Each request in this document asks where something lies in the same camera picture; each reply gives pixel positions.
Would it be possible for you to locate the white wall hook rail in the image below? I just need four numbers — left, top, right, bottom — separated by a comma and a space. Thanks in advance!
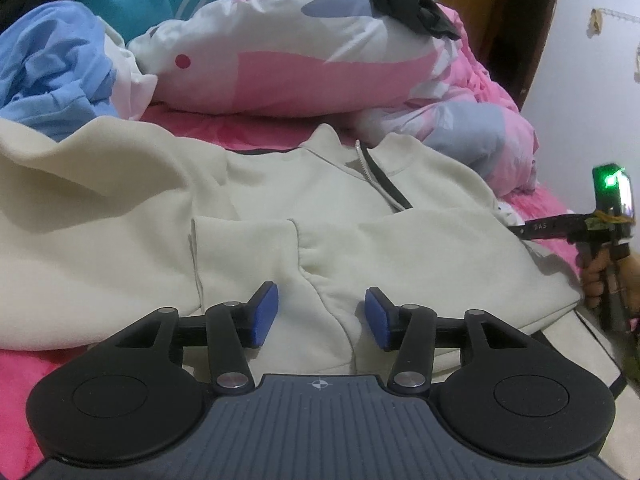
587, 6, 640, 38

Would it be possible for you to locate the white cloth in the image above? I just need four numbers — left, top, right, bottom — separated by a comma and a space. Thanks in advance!
102, 25, 158, 121

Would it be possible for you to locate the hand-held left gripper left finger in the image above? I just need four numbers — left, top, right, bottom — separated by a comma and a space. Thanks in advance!
116, 281, 279, 393

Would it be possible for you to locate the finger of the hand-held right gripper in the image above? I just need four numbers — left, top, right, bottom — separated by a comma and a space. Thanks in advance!
510, 213, 577, 243

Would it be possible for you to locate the pink floral bed sheet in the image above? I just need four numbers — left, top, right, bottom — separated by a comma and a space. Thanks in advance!
0, 100, 591, 480

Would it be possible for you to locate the light blue garment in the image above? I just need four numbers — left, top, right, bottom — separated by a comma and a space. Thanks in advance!
0, 2, 118, 143

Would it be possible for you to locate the pink white quilt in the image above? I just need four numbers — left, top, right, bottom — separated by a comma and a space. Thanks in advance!
127, 0, 451, 116

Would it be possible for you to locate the cream zip sweatshirt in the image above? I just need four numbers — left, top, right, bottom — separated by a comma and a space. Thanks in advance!
0, 116, 628, 401

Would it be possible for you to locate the person's right hand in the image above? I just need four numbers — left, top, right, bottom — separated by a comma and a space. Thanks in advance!
575, 251, 610, 311

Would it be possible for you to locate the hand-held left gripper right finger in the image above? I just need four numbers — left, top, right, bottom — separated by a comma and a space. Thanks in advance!
365, 287, 530, 395

